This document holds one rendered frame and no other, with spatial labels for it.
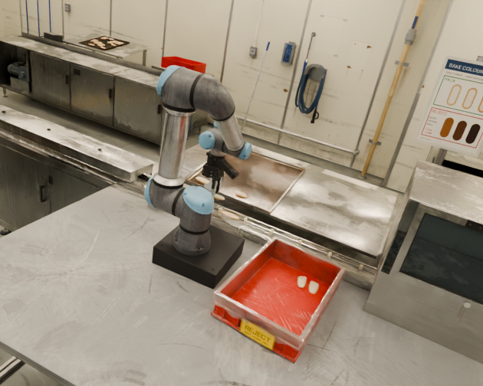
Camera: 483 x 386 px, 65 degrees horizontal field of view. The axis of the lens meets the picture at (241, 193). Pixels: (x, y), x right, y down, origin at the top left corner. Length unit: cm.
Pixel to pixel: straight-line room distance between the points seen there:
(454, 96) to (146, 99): 333
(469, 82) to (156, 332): 185
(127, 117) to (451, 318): 414
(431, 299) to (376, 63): 406
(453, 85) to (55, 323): 203
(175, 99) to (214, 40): 474
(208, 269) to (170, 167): 40
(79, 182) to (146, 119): 250
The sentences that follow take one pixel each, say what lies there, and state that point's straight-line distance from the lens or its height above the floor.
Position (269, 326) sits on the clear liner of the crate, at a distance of 123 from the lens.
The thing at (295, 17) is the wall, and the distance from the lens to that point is 551.
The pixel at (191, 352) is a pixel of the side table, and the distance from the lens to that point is 124.
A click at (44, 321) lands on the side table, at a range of 134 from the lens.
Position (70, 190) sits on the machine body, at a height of 66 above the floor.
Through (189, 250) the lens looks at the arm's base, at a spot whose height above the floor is 92.
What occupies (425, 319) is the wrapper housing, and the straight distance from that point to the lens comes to 155.
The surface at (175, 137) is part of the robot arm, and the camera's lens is 135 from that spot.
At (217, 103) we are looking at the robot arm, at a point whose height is 147.
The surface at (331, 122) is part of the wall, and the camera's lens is 541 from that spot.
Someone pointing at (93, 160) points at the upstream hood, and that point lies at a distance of 219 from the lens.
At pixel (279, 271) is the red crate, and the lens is 160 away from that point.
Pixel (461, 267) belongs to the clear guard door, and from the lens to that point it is 144.
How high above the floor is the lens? 175
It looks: 25 degrees down
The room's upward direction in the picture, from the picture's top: 11 degrees clockwise
